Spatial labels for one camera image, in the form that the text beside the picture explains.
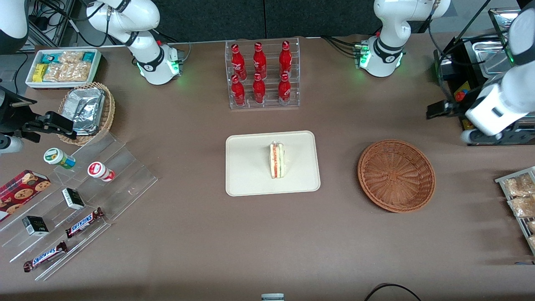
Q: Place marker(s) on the clear acrylic stepped shelf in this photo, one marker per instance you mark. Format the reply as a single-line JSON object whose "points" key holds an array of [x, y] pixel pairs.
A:
{"points": [[121, 184]]}

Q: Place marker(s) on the Snickers chocolate bar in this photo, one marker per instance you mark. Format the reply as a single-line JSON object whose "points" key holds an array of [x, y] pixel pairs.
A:
{"points": [[45, 256], [85, 222]]}

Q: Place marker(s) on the silver foil packet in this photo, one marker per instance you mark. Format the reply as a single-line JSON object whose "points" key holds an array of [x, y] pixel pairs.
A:
{"points": [[85, 108]]}

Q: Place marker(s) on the yellow snack packet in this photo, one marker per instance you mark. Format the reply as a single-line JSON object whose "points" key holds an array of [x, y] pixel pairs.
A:
{"points": [[39, 72]]}

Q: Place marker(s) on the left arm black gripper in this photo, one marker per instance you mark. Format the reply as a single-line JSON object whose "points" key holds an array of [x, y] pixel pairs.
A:
{"points": [[454, 107]]}

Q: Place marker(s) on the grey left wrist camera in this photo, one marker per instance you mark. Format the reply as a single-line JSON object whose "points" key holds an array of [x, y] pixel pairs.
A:
{"points": [[470, 136]]}

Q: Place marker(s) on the red lid white jar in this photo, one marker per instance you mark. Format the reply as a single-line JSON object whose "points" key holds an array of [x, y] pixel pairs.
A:
{"points": [[100, 171]]}

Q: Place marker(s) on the teal snack packet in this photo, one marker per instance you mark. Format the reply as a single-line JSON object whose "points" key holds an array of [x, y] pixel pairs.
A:
{"points": [[88, 57], [49, 57]]}

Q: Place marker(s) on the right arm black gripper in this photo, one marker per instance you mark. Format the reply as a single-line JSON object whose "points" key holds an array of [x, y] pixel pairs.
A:
{"points": [[9, 118]]}

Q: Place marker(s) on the green lid sunflower jar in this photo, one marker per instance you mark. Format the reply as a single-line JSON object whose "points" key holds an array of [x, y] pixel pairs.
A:
{"points": [[58, 157]]}

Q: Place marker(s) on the cream plastic tray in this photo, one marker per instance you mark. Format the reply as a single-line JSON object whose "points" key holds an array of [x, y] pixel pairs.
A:
{"points": [[250, 167]]}

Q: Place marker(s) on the triangle sandwich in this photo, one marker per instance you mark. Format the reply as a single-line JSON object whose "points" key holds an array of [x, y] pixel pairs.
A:
{"points": [[276, 161]]}

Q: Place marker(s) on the clear acrylic bottle rack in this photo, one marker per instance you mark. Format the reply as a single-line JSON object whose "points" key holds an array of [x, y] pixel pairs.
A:
{"points": [[271, 71]]}

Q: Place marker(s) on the brown wicker basket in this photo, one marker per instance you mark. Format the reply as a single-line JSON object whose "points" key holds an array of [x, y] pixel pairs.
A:
{"points": [[397, 175]]}

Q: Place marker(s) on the aluminium frame stand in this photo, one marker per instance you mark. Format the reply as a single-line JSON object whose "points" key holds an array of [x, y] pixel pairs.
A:
{"points": [[58, 21]]}

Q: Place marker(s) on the light tan wicker basket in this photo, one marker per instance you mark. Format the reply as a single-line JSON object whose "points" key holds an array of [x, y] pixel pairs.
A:
{"points": [[108, 113]]}

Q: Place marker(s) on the grey snack tray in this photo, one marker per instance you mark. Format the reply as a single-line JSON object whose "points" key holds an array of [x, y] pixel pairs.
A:
{"points": [[501, 180]]}

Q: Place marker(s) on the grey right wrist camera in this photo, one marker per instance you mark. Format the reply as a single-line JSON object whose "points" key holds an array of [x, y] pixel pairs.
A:
{"points": [[10, 144]]}

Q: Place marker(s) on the small black carton box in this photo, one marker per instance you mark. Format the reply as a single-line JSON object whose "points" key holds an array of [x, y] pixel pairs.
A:
{"points": [[35, 225], [73, 199]]}

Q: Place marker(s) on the clear nut snack packet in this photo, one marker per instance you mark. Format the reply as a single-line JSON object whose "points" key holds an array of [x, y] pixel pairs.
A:
{"points": [[71, 57], [518, 186], [522, 206], [56, 72], [79, 72], [532, 241]]}

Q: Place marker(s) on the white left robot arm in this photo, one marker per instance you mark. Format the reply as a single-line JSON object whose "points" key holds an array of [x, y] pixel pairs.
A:
{"points": [[388, 46]]}

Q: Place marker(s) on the red cookie box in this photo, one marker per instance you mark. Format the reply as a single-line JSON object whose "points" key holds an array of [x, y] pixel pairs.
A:
{"points": [[21, 190]]}

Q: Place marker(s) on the white snack tray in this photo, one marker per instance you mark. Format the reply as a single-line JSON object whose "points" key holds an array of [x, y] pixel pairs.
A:
{"points": [[31, 83]]}

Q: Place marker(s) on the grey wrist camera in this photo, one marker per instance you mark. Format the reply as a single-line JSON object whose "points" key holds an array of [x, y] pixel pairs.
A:
{"points": [[10, 144], [470, 136]]}

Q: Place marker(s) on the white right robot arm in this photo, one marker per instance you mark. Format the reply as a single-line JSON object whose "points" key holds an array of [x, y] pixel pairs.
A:
{"points": [[146, 54]]}

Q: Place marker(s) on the red cola bottle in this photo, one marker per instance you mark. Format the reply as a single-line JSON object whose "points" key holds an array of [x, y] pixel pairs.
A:
{"points": [[238, 92], [284, 90], [286, 58], [260, 60], [259, 90], [237, 62]]}

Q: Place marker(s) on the small grey white device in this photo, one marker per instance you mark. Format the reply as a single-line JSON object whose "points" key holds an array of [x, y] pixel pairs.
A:
{"points": [[272, 297]]}

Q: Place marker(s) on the black machine yellow panel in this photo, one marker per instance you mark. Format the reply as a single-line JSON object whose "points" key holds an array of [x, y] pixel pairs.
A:
{"points": [[449, 62]]}

